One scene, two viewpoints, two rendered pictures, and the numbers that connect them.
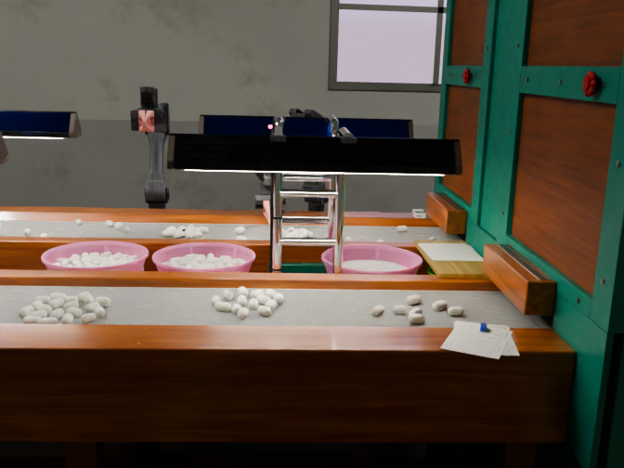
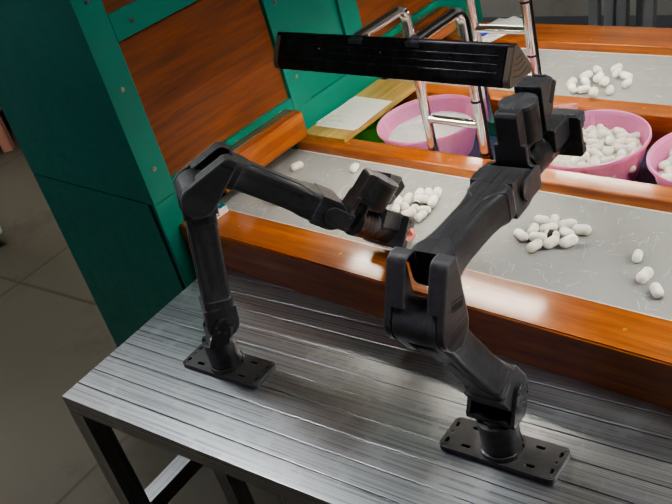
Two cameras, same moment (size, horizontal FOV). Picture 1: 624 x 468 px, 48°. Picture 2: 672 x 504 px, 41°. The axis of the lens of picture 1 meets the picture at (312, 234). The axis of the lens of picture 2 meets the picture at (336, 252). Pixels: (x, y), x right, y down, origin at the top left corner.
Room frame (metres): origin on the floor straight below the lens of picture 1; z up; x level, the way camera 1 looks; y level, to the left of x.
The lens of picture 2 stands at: (3.29, 1.27, 1.72)
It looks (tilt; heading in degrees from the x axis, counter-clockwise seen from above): 31 degrees down; 232
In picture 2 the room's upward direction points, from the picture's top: 16 degrees counter-clockwise
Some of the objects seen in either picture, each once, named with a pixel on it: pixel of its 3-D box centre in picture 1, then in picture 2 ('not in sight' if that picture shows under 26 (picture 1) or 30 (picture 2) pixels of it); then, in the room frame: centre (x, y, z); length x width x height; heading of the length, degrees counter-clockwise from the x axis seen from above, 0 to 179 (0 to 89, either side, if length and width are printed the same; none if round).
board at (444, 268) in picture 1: (453, 257); (362, 109); (1.79, -0.38, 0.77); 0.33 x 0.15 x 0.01; 3
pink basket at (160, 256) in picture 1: (204, 272); (590, 156); (1.76, 0.28, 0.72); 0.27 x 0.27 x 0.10
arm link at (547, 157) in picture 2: not in sight; (527, 156); (2.34, 0.55, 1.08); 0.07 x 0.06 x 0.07; 8
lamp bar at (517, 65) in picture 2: (306, 129); (387, 53); (2.05, 0.02, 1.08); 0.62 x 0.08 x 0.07; 93
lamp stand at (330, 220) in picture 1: (304, 194); (428, 114); (1.97, 0.02, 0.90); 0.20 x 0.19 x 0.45; 93
